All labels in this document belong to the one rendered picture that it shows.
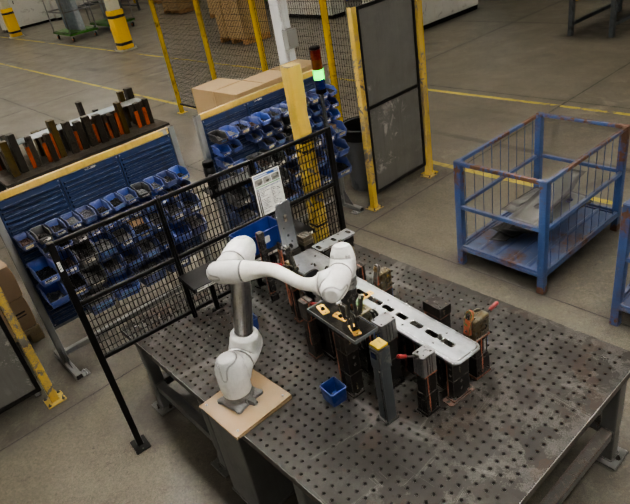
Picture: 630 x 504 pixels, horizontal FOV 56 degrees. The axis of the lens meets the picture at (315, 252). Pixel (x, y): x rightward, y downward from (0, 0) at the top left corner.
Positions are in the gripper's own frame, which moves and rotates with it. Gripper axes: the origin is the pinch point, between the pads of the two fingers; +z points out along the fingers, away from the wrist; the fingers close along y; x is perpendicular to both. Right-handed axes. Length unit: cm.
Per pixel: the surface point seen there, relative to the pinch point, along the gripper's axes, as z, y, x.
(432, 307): 18, 46, 14
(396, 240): 120, 122, 246
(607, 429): 97, 118, -32
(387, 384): 27.0, 6.5, -16.2
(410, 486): 50, -2, -52
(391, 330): 14.9, 18.9, 3.9
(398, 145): 68, 173, 340
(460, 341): 20, 46, -13
